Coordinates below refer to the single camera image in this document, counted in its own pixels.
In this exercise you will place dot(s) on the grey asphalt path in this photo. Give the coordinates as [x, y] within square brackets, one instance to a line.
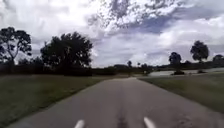
[126, 100]

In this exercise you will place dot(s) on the large dark tree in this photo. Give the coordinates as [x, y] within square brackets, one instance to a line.
[66, 50]

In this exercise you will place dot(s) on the pale road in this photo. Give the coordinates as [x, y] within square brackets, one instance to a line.
[166, 73]

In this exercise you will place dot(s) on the round-crowned tree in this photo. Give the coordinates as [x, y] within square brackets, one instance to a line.
[174, 59]
[199, 50]

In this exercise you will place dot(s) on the dark bush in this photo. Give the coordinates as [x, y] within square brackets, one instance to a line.
[178, 72]

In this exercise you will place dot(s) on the robot's own part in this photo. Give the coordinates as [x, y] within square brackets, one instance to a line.
[149, 123]
[79, 124]

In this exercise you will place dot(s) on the distant tree line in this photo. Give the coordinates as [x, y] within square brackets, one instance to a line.
[186, 65]

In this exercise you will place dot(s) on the grass field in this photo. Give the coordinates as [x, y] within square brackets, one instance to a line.
[30, 91]
[196, 88]

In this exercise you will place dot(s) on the dark hedge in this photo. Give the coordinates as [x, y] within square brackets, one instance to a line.
[20, 68]

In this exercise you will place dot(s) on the tall dark tree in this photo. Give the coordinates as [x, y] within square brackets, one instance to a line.
[13, 41]

